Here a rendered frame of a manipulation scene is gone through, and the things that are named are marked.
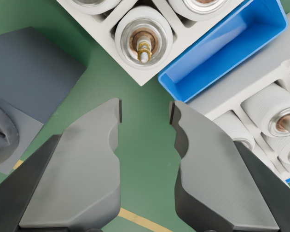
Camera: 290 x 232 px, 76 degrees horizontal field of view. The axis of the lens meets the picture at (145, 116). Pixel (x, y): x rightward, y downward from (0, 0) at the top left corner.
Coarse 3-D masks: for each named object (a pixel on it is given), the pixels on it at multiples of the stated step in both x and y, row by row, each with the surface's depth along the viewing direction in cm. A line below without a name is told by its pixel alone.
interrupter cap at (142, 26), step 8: (128, 24) 28; (136, 24) 28; (144, 24) 28; (152, 24) 28; (160, 24) 28; (128, 32) 29; (136, 32) 29; (144, 32) 29; (152, 32) 29; (160, 32) 29; (120, 40) 30; (128, 40) 30; (136, 40) 30; (152, 40) 30; (160, 40) 30; (128, 48) 30; (136, 48) 30; (152, 48) 31; (160, 48) 30; (128, 56) 31; (136, 56) 31; (152, 56) 31; (160, 56) 31; (136, 64) 32; (144, 64) 32; (152, 64) 32
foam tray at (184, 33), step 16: (64, 0) 33; (128, 0) 33; (144, 0) 42; (160, 0) 33; (240, 0) 33; (80, 16) 34; (96, 16) 37; (112, 16) 34; (176, 16) 34; (224, 16) 34; (96, 32) 36; (112, 32) 39; (176, 32) 36; (192, 32) 36; (112, 48) 37; (176, 48) 37; (144, 80) 41
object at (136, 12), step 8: (136, 8) 32; (144, 8) 29; (152, 8) 34; (128, 16) 28; (136, 16) 28; (144, 16) 28; (152, 16) 28; (160, 16) 28; (120, 24) 29; (168, 24) 29; (120, 32) 29; (168, 32) 29; (168, 40) 30; (120, 48) 31; (168, 48) 31; (120, 56) 32; (128, 64) 32; (160, 64) 33
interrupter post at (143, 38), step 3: (141, 36) 29; (144, 36) 29; (138, 39) 29; (141, 39) 27; (144, 39) 27; (147, 39) 28; (138, 42) 27; (147, 42) 27; (150, 42) 28; (138, 45) 27; (150, 45) 27; (150, 48) 28
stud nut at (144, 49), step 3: (141, 48) 24; (144, 48) 23; (138, 51) 23; (141, 51) 23; (144, 51) 23; (147, 51) 23; (150, 51) 24; (138, 54) 24; (150, 54) 24; (138, 57) 24; (150, 57) 24
